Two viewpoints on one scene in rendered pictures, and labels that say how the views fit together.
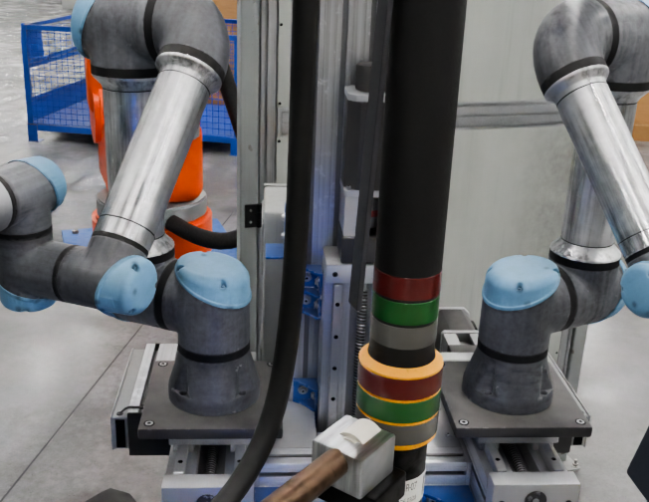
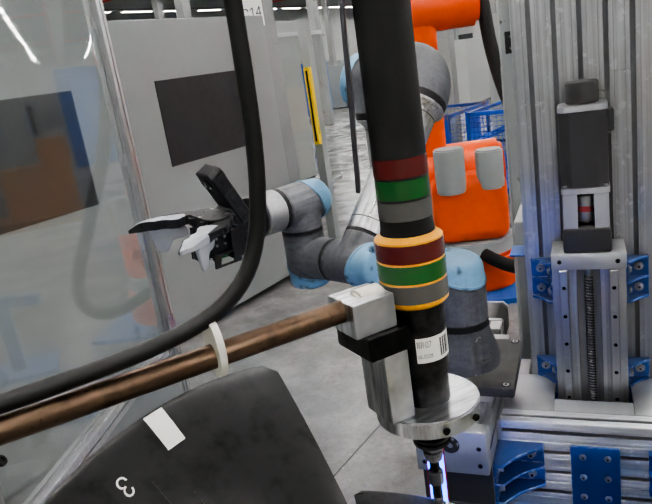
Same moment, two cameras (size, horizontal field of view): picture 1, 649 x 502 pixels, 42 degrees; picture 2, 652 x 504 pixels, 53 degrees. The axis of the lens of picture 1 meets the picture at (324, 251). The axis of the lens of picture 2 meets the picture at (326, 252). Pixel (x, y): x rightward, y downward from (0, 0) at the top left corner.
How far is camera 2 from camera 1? 0.20 m
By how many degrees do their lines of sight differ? 27
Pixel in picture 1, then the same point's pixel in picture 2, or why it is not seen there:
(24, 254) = (301, 246)
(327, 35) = (540, 64)
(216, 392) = (459, 358)
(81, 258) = (336, 246)
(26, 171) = (300, 187)
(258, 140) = not seen: hidden behind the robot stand
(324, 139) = (546, 151)
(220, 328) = (459, 306)
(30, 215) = (303, 218)
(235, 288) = (469, 273)
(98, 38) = (356, 92)
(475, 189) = not seen: outside the picture
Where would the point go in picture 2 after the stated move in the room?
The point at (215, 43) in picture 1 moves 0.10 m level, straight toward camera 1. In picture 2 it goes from (435, 80) to (426, 84)
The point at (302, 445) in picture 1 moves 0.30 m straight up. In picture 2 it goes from (539, 408) to (530, 267)
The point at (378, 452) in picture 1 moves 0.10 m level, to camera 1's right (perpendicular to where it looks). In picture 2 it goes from (372, 303) to (549, 308)
